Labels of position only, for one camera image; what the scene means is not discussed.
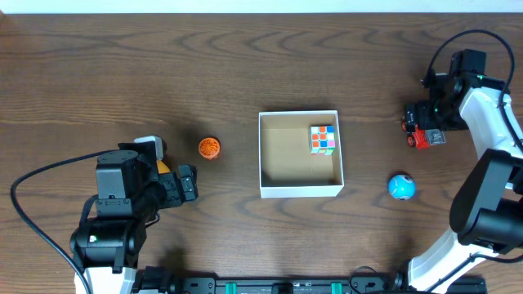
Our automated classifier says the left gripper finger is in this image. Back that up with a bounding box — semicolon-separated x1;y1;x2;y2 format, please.
181;179;199;201
178;164;197;184

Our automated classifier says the red toy truck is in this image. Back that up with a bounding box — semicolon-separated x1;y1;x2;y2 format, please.
401;120;446;150

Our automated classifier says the blue toy ball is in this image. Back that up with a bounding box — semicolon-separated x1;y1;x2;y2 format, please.
387;174;416;200

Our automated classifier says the white cardboard box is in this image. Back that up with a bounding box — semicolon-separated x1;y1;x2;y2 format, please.
258;110;345;198

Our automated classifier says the colourful puzzle cube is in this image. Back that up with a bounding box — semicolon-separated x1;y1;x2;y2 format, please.
309;125;336;156

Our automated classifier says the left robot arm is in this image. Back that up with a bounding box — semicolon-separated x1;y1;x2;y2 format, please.
70;136;199;293

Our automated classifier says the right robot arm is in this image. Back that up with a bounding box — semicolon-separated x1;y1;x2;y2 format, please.
395;49;522;293

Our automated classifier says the orange white toy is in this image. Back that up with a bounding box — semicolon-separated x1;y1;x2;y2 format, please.
134;136;171;174

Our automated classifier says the orange ribbed toy ball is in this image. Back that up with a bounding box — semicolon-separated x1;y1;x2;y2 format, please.
198;137;221;160

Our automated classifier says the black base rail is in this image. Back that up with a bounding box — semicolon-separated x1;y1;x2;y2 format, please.
131;265;488;294

